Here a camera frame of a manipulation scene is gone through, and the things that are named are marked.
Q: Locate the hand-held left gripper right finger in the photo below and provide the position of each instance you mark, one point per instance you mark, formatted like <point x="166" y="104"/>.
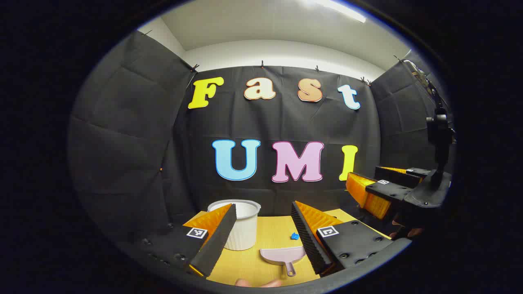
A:
<point x="306" y="237"/>

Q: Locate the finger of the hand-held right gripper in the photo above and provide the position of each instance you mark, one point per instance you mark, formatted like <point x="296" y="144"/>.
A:
<point x="384" y="190"/>
<point x="396" y="173"/>

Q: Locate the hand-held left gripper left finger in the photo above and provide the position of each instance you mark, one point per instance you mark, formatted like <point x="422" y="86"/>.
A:
<point x="216" y="241"/>

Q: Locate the white ribbed garbage bin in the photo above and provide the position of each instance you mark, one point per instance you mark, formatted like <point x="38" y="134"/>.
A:
<point x="245" y="232"/>

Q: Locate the pale pink dustpan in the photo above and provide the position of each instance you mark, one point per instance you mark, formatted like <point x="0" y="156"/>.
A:
<point x="282" y="255"/>

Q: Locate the wooden desktop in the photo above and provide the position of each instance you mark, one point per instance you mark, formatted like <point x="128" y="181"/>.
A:
<point x="273" y="228"/>

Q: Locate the black backdrop cloth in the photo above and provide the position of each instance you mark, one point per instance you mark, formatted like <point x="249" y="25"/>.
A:
<point x="286" y="122"/>

